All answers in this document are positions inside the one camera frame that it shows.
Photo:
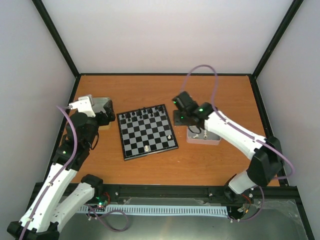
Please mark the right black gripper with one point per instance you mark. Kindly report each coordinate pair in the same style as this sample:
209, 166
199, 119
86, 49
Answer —
176, 121

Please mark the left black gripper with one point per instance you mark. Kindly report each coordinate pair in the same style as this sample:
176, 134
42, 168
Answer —
110, 113

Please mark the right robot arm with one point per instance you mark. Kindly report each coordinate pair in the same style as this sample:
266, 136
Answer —
265, 156

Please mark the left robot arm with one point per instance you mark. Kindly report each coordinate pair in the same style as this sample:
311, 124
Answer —
48, 214

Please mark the pink tin with white pieces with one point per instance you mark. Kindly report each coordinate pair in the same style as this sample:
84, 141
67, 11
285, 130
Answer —
195, 135

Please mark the black chess piece set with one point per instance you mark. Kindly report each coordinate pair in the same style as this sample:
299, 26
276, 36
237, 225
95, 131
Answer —
155, 113

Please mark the empty silver metal tin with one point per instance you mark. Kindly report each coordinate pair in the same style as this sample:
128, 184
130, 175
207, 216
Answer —
101, 100

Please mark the black and silver chessboard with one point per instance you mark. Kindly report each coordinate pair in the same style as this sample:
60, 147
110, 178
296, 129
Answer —
134, 136

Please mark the light blue cable duct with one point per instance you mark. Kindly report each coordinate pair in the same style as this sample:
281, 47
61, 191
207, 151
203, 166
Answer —
166, 210

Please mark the black frame post left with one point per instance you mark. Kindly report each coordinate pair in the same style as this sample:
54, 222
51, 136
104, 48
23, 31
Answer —
46, 18

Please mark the black frame post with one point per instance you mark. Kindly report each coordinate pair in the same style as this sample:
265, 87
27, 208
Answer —
281, 29
46, 18

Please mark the black frame post right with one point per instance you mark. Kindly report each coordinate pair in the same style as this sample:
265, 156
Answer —
281, 29

